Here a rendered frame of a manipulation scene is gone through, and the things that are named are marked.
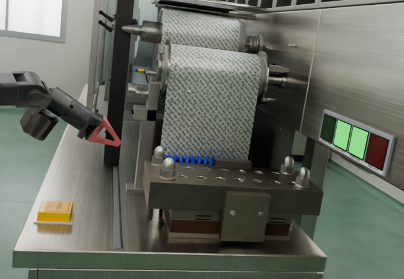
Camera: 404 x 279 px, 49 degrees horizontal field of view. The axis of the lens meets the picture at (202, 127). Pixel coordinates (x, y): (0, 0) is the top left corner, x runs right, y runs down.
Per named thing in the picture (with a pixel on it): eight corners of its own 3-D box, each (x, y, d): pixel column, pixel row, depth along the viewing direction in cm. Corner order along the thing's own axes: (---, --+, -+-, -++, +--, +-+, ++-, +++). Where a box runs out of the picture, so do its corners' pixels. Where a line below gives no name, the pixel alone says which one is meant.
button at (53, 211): (41, 209, 104) (41, 199, 104) (72, 210, 106) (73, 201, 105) (36, 222, 97) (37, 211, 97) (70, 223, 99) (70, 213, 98)
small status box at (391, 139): (317, 140, 98) (323, 109, 97) (320, 140, 99) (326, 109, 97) (383, 177, 75) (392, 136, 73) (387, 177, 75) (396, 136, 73)
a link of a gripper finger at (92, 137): (111, 157, 109) (79, 136, 107) (111, 150, 116) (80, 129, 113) (128, 136, 109) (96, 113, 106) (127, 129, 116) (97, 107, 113)
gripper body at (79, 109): (83, 141, 104) (56, 122, 102) (85, 131, 114) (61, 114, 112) (100, 119, 104) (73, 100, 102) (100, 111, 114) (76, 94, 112)
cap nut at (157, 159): (149, 161, 108) (151, 143, 107) (165, 162, 109) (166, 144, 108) (151, 166, 104) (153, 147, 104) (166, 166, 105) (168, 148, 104)
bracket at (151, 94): (124, 187, 126) (134, 79, 120) (146, 188, 127) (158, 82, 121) (124, 193, 121) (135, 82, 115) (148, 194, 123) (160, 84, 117)
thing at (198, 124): (158, 160, 114) (166, 89, 110) (246, 166, 119) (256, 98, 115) (159, 161, 114) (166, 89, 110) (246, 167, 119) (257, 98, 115)
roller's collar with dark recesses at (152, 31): (140, 41, 140) (142, 20, 138) (159, 43, 141) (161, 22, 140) (141, 41, 134) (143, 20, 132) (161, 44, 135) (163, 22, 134)
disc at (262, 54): (244, 98, 129) (254, 47, 125) (246, 99, 129) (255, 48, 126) (261, 111, 115) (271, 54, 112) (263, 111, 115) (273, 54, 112)
